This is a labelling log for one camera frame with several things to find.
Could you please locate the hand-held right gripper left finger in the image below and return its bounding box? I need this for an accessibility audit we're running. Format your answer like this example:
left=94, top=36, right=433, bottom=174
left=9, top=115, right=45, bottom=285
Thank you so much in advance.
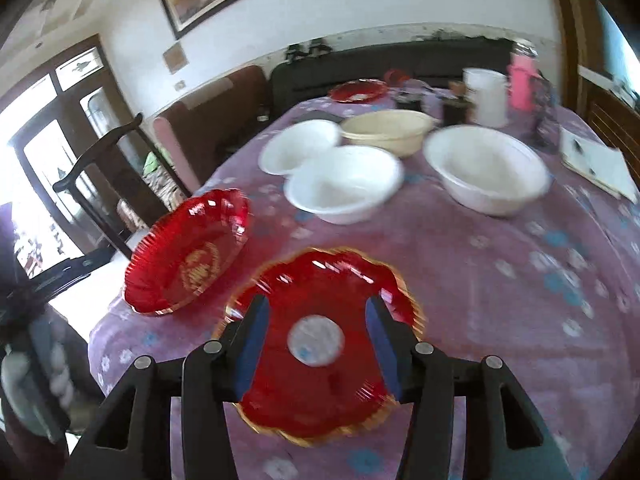
left=65, top=294, right=271, bottom=480

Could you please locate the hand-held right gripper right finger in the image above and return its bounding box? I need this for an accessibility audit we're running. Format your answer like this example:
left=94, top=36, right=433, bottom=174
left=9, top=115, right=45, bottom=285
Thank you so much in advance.
left=365, top=296, right=573, bottom=480

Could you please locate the red plate with white centre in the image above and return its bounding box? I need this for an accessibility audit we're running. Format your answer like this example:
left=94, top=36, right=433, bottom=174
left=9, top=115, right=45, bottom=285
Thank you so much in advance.
left=212, top=246, right=427, bottom=448

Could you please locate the large white bowl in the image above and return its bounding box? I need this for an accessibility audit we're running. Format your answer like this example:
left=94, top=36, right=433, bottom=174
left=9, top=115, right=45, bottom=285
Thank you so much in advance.
left=422, top=125, right=553, bottom=218

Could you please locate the red plate with gold print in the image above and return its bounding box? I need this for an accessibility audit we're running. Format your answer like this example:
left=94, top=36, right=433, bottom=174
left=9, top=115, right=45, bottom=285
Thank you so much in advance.
left=122, top=187, right=251, bottom=317

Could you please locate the purple floral tablecloth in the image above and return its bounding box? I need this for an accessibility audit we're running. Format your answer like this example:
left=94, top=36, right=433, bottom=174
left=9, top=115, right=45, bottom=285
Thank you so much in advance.
left=87, top=85, right=640, bottom=480

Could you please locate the patterned cushion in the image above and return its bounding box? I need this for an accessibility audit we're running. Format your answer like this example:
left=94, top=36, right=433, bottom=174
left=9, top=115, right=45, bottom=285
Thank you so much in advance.
left=142, top=152, right=191, bottom=211

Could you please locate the dark wooden chair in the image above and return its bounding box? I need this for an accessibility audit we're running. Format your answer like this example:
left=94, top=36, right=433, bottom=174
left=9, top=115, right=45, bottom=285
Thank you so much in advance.
left=52, top=112, right=193, bottom=306

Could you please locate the small white bowl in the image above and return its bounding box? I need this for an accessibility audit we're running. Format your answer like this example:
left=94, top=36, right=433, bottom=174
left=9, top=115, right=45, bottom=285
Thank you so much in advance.
left=257, top=119, right=343, bottom=177

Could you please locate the cream bowl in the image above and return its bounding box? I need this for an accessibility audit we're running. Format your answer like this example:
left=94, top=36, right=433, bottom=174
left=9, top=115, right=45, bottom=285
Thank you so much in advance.
left=339, top=110, right=438, bottom=158

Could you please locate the brown armchair with pink edge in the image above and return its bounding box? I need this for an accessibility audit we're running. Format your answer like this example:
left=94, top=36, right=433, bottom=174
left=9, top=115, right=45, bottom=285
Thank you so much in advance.
left=152, top=65, right=268, bottom=191

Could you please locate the dark jar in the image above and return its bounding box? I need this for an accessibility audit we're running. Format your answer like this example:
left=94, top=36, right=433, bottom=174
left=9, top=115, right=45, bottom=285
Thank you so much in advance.
left=395, top=87, right=426, bottom=111

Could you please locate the dark soda bottle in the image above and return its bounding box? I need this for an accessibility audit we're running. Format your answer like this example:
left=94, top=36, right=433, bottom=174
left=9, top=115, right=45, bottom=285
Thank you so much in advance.
left=442, top=80, right=473, bottom=126

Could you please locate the red plate with white contents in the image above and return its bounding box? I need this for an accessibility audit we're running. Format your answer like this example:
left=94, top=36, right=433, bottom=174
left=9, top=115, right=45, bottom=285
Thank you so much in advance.
left=328, top=79, right=390, bottom=105

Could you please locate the wooden glass door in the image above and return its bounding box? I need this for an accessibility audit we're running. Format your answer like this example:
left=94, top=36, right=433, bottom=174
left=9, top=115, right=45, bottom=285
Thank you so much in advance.
left=0, top=35, right=146, bottom=281

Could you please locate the white plastic bucket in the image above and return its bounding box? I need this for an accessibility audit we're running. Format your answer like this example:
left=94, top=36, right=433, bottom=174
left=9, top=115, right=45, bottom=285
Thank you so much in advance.
left=462, top=67, right=511, bottom=128

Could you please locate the black and white pen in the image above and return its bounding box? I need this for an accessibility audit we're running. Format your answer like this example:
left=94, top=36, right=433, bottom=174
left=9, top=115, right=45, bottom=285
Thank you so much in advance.
left=570, top=139, right=600, bottom=177

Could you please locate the white notebook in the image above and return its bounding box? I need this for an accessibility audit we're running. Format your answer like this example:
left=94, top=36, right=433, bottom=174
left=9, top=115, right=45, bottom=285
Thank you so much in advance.
left=557, top=125, right=638, bottom=201

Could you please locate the black sofa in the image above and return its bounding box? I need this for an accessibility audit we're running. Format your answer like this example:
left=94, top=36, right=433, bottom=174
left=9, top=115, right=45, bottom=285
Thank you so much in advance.
left=270, top=39, right=516, bottom=121

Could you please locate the pink water bottle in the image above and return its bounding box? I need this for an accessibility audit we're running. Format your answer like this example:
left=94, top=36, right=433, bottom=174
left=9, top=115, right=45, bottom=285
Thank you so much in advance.
left=509, top=40, right=541, bottom=111

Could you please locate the small black gadget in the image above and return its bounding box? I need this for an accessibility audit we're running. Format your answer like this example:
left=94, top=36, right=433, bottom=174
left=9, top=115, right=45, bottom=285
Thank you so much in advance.
left=285, top=40, right=333, bottom=61

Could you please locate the small wall picture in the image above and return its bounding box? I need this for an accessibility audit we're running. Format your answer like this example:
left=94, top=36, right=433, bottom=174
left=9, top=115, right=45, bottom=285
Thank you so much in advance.
left=162, top=44, right=188, bottom=73

